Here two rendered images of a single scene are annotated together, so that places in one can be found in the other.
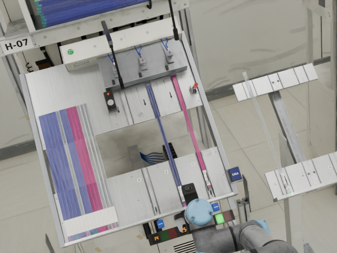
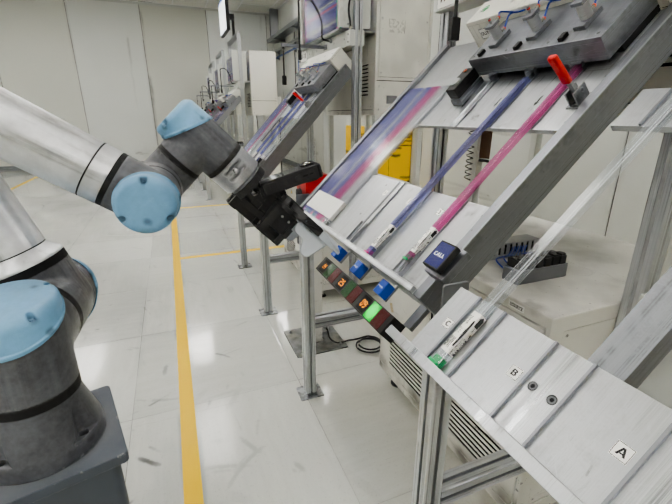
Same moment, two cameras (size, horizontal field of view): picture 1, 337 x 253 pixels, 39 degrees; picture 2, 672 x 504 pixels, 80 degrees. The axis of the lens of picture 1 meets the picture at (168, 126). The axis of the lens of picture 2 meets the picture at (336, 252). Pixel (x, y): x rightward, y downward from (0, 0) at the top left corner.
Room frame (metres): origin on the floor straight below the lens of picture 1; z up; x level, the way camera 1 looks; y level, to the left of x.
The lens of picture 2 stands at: (1.10, -0.74, 1.00)
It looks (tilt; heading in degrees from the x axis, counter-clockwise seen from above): 19 degrees down; 75
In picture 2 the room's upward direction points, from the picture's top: straight up
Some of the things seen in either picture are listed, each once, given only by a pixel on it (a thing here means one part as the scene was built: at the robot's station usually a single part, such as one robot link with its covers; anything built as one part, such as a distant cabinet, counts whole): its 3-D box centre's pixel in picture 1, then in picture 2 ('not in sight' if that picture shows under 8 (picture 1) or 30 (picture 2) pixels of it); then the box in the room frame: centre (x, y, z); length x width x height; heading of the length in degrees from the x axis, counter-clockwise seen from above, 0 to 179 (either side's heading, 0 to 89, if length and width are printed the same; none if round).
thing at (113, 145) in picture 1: (143, 197); (518, 337); (1.98, 0.21, 0.31); 0.70 x 0.65 x 0.62; 97
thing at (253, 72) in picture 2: not in sight; (247, 119); (1.44, 4.88, 0.95); 1.36 x 0.82 x 1.90; 7
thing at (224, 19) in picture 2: not in sight; (228, 18); (1.29, 4.86, 2.10); 0.58 x 0.14 x 0.41; 97
